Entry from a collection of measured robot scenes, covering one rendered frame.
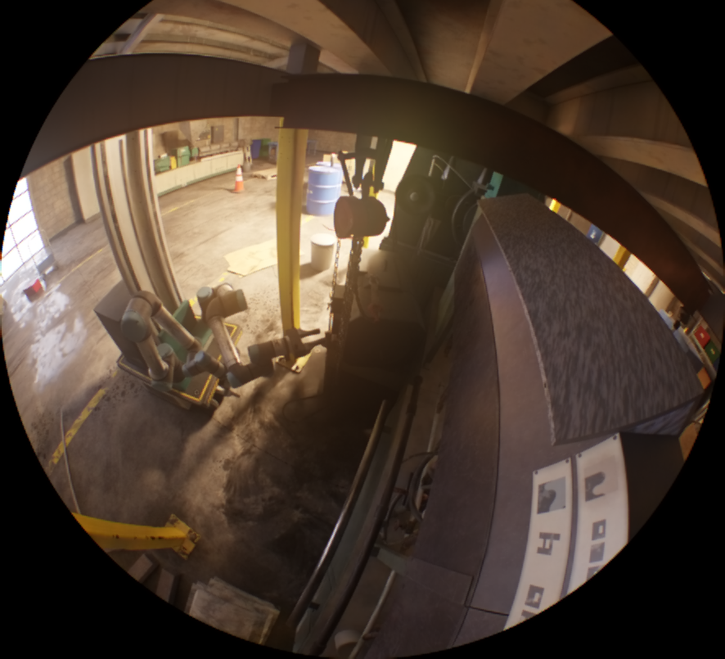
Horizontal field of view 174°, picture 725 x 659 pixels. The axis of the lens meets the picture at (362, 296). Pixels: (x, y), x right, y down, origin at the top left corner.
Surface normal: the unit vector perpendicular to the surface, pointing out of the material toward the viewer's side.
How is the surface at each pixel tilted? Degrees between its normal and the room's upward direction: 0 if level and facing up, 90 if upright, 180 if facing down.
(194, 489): 0
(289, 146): 90
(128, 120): 90
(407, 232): 90
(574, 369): 30
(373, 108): 90
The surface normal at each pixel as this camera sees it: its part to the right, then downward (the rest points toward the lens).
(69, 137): 0.93, 0.32
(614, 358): -0.33, -0.82
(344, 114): -0.32, 0.56
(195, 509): 0.16, -0.76
